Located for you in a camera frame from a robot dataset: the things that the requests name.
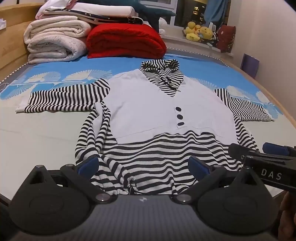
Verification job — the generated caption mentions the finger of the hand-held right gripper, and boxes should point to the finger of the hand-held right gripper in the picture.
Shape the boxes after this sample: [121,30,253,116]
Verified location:
[262,142,296,158]
[228,143,262,163]

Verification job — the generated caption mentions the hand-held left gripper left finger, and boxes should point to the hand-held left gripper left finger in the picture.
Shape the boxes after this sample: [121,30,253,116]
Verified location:
[23,155,117,205]

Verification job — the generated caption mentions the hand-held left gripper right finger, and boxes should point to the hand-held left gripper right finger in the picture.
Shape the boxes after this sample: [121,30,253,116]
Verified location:
[170,156,264,205]

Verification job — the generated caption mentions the striped hoodie with white vest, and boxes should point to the striped hoodie with white vest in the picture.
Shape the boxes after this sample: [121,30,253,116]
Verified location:
[16,59,278,195]

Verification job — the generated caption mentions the person's right hand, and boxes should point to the person's right hand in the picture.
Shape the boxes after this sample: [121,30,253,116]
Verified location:
[279,192,296,233]

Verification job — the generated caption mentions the blue and white bed sheet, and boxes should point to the blue and white bed sheet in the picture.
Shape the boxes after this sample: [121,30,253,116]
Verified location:
[0,46,296,205]

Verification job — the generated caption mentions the dark red plush toy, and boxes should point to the dark red plush toy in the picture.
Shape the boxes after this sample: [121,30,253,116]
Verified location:
[216,24,237,52]

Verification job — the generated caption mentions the yellow plush toy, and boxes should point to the yellow plush toy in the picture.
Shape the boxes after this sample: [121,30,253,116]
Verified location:
[199,26,215,40]
[185,21,202,42]

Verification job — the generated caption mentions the white windowsill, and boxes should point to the white windowsill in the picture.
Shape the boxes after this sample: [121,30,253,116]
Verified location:
[159,32,234,57]

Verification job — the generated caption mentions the red folded blanket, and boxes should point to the red folded blanket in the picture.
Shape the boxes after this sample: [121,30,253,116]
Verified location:
[86,23,167,59]

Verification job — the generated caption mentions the cream folded quilt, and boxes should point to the cream folded quilt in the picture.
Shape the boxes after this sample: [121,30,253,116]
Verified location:
[23,19,93,65]

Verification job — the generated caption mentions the blue curtain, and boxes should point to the blue curtain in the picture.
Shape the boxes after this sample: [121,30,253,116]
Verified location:
[205,0,230,31]

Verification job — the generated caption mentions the white plush toy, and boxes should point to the white plush toy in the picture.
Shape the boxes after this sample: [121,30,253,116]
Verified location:
[158,17,172,34]

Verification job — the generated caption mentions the navy patterned cloth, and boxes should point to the navy patterned cloth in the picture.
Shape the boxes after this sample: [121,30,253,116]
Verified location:
[69,9,144,25]

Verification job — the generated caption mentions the window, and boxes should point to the window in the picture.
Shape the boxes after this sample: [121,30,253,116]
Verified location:
[170,0,208,28]

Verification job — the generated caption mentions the white folded sheets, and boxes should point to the white folded sheets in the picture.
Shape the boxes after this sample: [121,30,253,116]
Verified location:
[35,0,136,21]

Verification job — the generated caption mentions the teal shark plush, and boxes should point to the teal shark plush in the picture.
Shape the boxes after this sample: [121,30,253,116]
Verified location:
[88,0,177,32]

